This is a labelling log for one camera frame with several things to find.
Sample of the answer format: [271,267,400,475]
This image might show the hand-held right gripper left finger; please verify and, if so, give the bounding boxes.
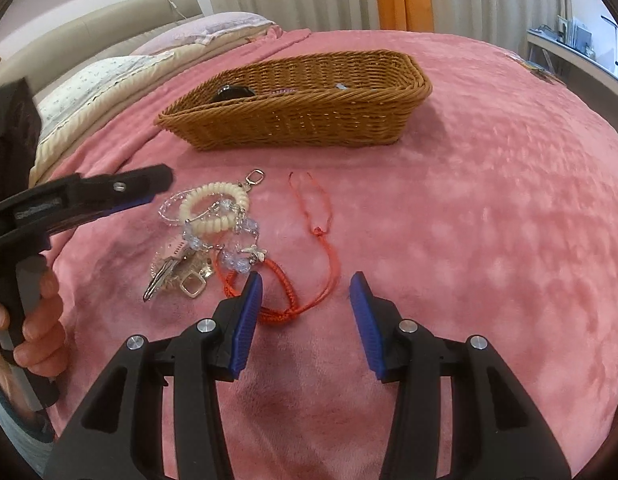
[44,271,264,480]

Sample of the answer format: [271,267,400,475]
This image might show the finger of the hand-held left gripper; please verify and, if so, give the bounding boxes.
[45,164,175,234]

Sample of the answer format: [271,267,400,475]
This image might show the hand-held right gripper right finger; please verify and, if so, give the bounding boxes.
[349,271,572,480]

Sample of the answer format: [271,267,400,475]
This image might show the red braided bracelet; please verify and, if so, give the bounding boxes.
[216,254,310,327]

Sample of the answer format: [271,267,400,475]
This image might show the clear crystal bead bracelet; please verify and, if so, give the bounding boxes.
[181,199,270,275]

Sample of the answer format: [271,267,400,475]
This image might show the cream bead bracelet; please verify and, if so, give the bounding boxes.
[179,182,252,236]

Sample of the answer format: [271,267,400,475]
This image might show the brown wicker basket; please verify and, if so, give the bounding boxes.
[155,49,434,152]

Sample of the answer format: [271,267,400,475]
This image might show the person's left hand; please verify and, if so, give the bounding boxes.
[0,264,66,378]

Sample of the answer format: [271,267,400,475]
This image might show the clear small bead strand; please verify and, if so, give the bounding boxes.
[157,189,190,227]

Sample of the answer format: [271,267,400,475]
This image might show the white patterned pillow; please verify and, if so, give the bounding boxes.
[28,40,220,187]

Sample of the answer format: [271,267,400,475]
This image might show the gold square charm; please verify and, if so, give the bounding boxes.
[178,267,212,302]

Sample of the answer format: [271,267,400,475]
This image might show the white floral pillow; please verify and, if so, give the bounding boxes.
[35,51,176,137]

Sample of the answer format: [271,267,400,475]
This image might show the beige padded headboard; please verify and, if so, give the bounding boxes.
[0,0,204,97]

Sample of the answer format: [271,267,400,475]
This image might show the black round object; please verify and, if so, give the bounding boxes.
[216,82,256,102]

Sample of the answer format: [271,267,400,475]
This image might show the pink fleece blanket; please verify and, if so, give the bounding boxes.
[33,27,618,480]

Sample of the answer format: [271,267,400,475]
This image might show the pink pillow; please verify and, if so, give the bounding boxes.
[130,12,280,59]

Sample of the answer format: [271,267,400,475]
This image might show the white curved desk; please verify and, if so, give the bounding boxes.
[526,27,618,92]

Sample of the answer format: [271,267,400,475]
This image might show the books on desk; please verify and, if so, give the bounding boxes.
[555,14,598,57]

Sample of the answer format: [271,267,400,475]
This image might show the thin red cord necklace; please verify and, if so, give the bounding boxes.
[287,170,341,307]

